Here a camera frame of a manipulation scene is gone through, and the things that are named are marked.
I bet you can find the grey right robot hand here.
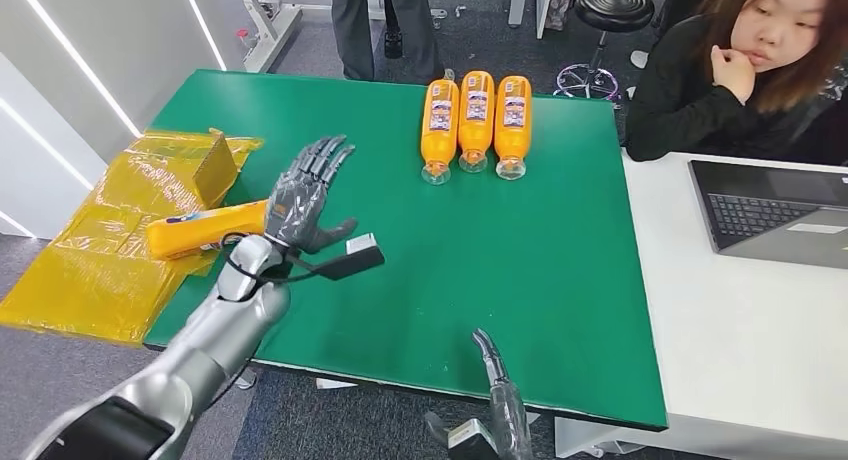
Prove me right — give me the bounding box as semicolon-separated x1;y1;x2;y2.
470;328;535;460

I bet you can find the person's hand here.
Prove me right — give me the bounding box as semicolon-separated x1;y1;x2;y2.
709;44;759;106

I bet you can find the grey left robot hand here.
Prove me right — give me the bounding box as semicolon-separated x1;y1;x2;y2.
262;134;360;256

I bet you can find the orange bottle with clear cap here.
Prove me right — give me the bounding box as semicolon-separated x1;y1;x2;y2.
493;75;534;182
457;69;497;175
144;199;270;262
419;78;461;187

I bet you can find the seated person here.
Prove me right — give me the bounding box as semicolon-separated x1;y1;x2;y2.
623;0;848;167

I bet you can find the dark grey laptop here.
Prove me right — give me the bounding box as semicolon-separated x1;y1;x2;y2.
687;159;848;271

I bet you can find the black round stool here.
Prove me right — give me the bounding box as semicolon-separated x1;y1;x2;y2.
553;0;658;103

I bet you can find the green table mat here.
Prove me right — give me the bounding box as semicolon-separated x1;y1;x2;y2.
142;68;670;434

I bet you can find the grey patterned bag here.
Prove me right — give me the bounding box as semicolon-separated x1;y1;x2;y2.
543;0;575;32

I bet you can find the standing person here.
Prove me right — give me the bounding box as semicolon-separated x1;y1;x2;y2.
328;0;456;85

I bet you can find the yellow film wrapped cardboard box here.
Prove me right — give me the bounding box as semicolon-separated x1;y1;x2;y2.
0;128;266;346

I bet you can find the white desk leg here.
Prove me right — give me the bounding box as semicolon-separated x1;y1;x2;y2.
506;0;555;40

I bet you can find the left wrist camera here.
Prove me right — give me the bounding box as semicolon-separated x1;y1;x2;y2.
309;232;386;283

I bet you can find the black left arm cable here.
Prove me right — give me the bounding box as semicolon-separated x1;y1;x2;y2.
220;230;321;305

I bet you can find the white metal stand frame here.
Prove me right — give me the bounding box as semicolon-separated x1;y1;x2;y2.
228;0;334;75

